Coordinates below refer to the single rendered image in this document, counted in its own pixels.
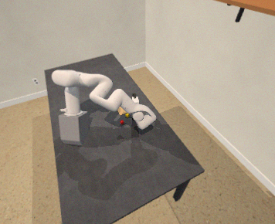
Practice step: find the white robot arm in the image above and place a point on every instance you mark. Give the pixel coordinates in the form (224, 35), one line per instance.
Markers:
(72, 80)

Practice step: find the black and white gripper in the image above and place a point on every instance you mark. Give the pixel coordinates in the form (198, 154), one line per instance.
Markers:
(134, 98)

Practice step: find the orange mat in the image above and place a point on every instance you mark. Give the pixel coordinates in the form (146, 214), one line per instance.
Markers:
(121, 111)

